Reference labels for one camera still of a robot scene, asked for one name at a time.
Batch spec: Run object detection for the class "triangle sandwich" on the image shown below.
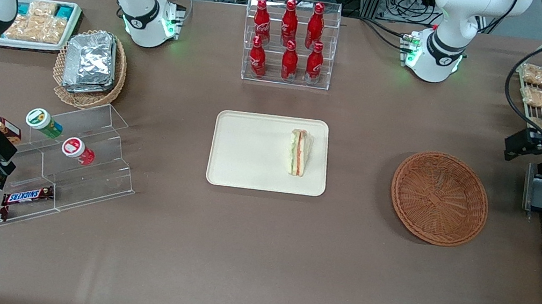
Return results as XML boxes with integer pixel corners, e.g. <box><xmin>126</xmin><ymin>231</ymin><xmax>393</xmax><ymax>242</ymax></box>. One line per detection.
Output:
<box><xmin>284</xmin><ymin>128</ymin><xmax>317</xmax><ymax>179</ymax></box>

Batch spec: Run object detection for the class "brown round wicker basket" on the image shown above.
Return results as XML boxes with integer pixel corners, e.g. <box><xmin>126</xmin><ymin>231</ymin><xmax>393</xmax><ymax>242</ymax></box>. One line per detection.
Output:
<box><xmin>383</xmin><ymin>145</ymin><xmax>497</xmax><ymax>253</ymax></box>

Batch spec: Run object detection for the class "tan wicker basket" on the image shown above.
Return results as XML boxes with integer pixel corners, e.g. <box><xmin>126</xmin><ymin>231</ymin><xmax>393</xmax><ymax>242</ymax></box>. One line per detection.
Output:
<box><xmin>48</xmin><ymin>24</ymin><xmax>133</xmax><ymax>115</ymax></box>

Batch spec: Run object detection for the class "cream rectangular tray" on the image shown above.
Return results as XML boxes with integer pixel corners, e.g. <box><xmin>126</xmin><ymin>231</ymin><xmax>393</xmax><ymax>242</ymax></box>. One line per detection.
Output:
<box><xmin>205</xmin><ymin>104</ymin><xmax>336</xmax><ymax>203</ymax></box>

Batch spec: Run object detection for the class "clear packet of biscuits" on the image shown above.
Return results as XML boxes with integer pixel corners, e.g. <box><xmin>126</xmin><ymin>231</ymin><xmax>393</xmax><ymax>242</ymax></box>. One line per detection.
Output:
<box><xmin>519</xmin><ymin>85</ymin><xmax>542</xmax><ymax>108</ymax></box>
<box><xmin>518</xmin><ymin>62</ymin><xmax>542</xmax><ymax>88</ymax></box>

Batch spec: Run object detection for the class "green can with white lid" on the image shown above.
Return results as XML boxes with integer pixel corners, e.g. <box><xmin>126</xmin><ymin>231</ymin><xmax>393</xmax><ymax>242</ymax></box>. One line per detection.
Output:
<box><xmin>23</xmin><ymin>106</ymin><xmax>66</xmax><ymax>141</ymax></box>

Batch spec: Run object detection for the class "red can with white lid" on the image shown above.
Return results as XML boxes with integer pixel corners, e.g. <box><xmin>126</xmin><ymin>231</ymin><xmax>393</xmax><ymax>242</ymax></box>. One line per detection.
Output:
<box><xmin>59</xmin><ymin>136</ymin><xmax>98</xmax><ymax>168</ymax></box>

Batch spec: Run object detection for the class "white teal snack bin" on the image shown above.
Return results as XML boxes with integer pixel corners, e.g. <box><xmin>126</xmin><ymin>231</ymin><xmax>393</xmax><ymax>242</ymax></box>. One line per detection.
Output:
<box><xmin>0</xmin><ymin>0</ymin><xmax>85</xmax><ymax>60</ymax></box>

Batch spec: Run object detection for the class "clear acrylic stepped shelf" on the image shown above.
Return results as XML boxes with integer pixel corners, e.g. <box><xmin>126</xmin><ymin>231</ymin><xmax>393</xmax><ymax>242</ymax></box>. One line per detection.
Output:
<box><xmin>0</xmin><ymin>86</ymin><xmax>148</xmax><ymax>262</ymax></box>

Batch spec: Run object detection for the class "silver foil wrapped package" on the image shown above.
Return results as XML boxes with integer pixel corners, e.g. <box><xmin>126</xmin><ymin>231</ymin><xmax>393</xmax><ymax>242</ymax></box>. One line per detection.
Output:
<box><xmin>62</xmin><ymin>28</ymin><xmax>121</xmax><ymax>95</ymax></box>
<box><xmin>63</xmin><ymin>76</ymin><xmax>115</xmax><ymax>100</ymax></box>

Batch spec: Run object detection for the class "clear cracker packet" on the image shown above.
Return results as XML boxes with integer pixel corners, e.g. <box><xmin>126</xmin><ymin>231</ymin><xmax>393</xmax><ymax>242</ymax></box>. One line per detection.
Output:
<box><xmin>4</xmin><ymin>12</ymin><xmax>54</xmax><ymax>46</ymax></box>
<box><xmin>26</xmin><ymin>0</ymin><xmax>58</xmax><ymax>21</ymax></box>

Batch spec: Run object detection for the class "clear acrylic bottle rack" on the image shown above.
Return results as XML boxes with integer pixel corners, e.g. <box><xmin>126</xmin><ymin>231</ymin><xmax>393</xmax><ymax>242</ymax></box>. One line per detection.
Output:
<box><xmin>235</xmin><ymin>0</ymin><xmax>344</xmax><ymax>95</ymax></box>

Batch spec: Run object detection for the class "red cola bottle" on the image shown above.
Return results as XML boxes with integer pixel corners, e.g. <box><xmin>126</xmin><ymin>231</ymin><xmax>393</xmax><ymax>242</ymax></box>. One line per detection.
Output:
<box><xmin>303</xmin><ymin>40</ymin><xmax>327</xmax><ymax>85</ymax></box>
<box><xmin>278</xmin><ymin>0</ymin><xmax>302</xmax><ymax>47</ymax></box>
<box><xmin>279</xmin><ymin>39</ymin><xmax>302</xmax><ymax>82</ymax></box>
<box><xmin>246</xmin><ymin>35</ymin><xmax>272</xmax><ymax>78</ymax></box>
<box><xmin>304</xmin><ymin>1</ymin><xmax>328</xmax><ymax>50</ymax></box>
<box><xmin>250</xmin><ymin>0</ymin><xmax>275</xmax><ymax>46</ymax></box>

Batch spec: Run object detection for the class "brown table cover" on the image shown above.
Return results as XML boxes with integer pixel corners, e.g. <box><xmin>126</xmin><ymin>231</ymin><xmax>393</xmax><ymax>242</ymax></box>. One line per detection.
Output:
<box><xmin>0</xmin><ymin>0</ymin><xmax>542</xmax><ymax>304</ymax></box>

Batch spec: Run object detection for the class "black base cable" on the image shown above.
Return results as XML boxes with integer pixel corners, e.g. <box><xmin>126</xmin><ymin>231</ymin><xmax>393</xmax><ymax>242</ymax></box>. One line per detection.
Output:
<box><xmin>356</xmin><ymin>17</ymin><xmax>416</xmax><ymax>53</ymax></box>

